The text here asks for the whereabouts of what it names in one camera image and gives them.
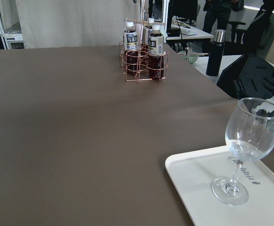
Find copper wire bottle basket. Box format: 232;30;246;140
119;19;169;82

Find tea bottle white cap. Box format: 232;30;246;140
123;22;137;74

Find mint green bowl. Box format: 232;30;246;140
178;51;199;64

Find black thermos flask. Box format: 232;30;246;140
206;29;226;76

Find cream rabbit tray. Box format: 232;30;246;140
165;146;274;226

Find clear wine glass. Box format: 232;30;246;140
212;97;274;206

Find black foam case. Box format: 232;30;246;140
217;54;274;99

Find person in dark clothes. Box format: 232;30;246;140
202;0;238;33

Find black office chair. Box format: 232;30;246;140
226;0;274;54

